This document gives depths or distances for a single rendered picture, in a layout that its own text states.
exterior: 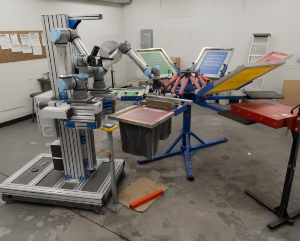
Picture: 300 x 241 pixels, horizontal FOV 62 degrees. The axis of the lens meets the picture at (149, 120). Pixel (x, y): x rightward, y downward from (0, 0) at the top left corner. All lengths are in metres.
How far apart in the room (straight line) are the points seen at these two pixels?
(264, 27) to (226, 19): 0.92
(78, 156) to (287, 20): 5.39
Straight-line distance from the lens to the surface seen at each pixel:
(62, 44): 2.35
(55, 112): 2.51
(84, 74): 2.19
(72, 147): 2.97
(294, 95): 6.73
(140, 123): 2.54
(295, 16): 6.69
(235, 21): 6.91
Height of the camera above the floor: 1.86
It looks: 20 degrees down
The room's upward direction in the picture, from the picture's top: 1 degrees counter-clockwise
